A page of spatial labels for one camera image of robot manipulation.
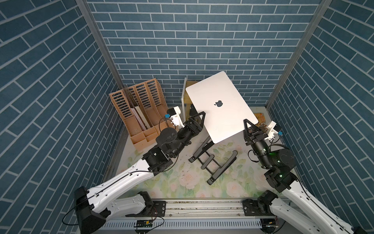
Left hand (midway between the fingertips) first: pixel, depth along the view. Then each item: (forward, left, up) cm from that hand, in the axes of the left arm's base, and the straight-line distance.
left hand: (209, 117), depth 58 cm
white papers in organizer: (+19, +38, -24) cm, 49 cm away
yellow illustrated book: (+30, -47, -40) cm, 68 cm away
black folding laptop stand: (+14, -5, -43) cm, 46 cm away
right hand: (-2, -15, -1) cm, 16 cm away
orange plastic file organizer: (+41, +45, -36) cm, 71 cm away
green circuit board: (-31, +30, -46) cm, 63 cm away
